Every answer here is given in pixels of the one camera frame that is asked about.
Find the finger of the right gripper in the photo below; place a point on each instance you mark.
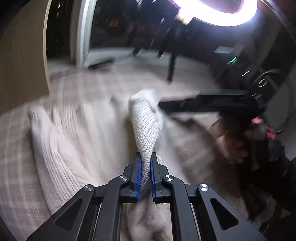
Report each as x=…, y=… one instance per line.
x=201, y=103

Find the pink garment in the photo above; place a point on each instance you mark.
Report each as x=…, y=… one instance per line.
x=260, y=130

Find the person's right hand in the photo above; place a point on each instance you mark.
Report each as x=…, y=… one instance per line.
x=236, y=141

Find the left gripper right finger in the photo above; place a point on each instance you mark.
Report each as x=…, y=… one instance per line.
x=198, y=212

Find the beige plaid table mat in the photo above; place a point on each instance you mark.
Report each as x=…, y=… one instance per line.
x=23, y=207

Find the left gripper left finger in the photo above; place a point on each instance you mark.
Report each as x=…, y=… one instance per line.
x=94, y=213

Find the light wooden board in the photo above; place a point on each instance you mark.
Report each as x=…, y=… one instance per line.
x=24, y=69

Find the black light tripod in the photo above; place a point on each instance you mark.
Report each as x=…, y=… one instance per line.
x=173, y=38

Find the cream knit sweater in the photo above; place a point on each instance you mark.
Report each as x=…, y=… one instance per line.
x=92, y=142

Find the white ring light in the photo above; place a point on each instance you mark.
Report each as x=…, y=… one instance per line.
x=188, y=10

